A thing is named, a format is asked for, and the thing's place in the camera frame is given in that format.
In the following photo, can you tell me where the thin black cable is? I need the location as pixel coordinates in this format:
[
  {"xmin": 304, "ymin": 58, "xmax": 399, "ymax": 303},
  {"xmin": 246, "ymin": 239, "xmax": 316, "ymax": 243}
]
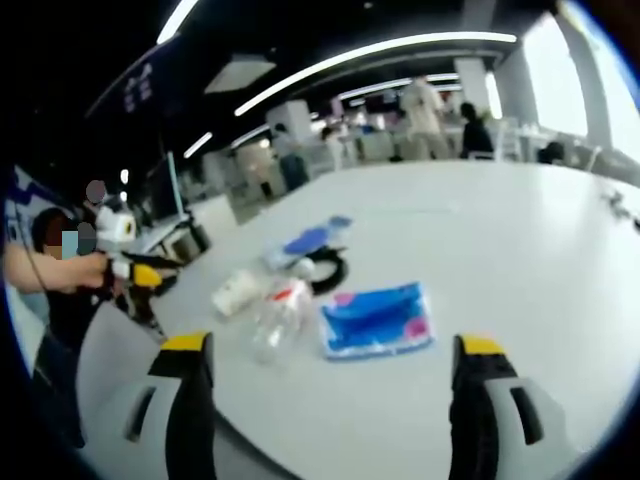
[{"xmin": 8, "ymin": 197, "xmax": 51, "ymax": 292}]

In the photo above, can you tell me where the person's dark clothing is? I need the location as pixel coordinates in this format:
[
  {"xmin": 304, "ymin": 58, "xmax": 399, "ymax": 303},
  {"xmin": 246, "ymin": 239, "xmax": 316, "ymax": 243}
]
[{"xmin": 30, "ymin": 207, "xmax": 104, "ymax": 449}]

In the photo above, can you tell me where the black bin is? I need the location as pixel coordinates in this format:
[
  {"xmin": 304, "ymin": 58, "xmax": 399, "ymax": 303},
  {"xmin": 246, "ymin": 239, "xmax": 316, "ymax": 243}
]
[{"xmin": 168, "ymin": 219, "xmax": 212, "ymax": 262}]

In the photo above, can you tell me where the small black table object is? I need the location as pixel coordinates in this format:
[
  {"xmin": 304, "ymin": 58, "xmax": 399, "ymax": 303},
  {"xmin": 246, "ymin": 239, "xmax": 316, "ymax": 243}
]
[{"xmin": 598, "ymin": 188, "xmax": 640, "ymax": 229}]

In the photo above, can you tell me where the white tabletop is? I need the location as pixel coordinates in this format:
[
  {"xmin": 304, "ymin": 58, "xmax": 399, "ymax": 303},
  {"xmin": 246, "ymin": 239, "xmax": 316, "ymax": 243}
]
[{"xmin": 74, "ymin": 159, "xmax": 640, "ymax": 480}]

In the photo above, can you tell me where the white paper cup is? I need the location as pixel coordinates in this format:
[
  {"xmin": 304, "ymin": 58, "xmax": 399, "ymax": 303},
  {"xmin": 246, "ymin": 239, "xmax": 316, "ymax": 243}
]
[{"xmin": 211, "ymin": 269, "xmax": 269, "ymax": 317}]

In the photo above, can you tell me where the blue and white packet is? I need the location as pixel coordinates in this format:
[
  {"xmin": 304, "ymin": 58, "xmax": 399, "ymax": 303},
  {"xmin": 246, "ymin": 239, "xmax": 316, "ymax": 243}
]
[{"xmin": 260, "ymin": 214, "xmax": 355, "ymax": 272}]

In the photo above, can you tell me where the long ceiling light strip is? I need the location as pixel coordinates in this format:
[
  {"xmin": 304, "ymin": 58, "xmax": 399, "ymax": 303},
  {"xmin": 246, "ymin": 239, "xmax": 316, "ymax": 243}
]
[{"xmin": 233, "ymin": 31, "xmax": 519, "ymax": 119}]

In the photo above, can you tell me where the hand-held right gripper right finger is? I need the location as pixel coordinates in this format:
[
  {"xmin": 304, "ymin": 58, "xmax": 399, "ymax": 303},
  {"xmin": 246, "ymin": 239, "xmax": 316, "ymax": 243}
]
[{"xmin": 448, "ymin": 333, "xmax": 572, "ymax": 480}]

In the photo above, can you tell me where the curved ceiling light strip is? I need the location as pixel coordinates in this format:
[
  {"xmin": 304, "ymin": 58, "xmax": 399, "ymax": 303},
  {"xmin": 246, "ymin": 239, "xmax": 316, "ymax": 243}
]
[{"xmin": 156, "ymin": 0, "xmax": 202, "ymax": 46}]

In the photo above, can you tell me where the blue tissue packet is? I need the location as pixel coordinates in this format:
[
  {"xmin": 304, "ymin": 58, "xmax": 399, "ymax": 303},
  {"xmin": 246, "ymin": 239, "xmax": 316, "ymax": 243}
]
[{"xmin": 318, "ymin": 281, "xmax": 437, "ymax": 362}]

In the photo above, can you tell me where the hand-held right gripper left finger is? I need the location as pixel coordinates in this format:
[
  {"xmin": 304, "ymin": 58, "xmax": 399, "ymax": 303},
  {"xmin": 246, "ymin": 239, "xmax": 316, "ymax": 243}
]
[{"xmin": 74, "ymin": 330, "xmax": 217, "ymax": 480}]

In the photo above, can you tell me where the short ceiling light strip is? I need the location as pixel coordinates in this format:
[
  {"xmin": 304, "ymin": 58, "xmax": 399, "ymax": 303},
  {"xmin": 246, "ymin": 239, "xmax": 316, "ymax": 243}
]
[{"xmin": 182, "ymin": 130, "xmax": 215, "ymax": 160}]

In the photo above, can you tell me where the clear plastic bottle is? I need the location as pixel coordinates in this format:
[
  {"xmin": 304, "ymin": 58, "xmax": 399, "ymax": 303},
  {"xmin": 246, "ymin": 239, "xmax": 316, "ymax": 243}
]
[{"xmin": 248, "ymin": 278, "xmax": 317, "ymax": 367}]

